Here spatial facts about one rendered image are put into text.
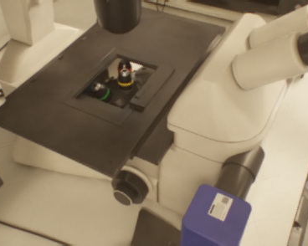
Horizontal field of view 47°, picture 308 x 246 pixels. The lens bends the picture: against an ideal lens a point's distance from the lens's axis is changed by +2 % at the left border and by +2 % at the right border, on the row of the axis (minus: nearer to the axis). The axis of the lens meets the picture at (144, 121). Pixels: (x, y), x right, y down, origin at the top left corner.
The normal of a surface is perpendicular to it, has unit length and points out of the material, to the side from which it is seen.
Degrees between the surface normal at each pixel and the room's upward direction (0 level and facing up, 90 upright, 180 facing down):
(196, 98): 78
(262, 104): 50
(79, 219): 0
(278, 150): 0
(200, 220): 0
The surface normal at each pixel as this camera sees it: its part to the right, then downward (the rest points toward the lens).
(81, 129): -0.04, -0.69
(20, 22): -0.49, 0.64
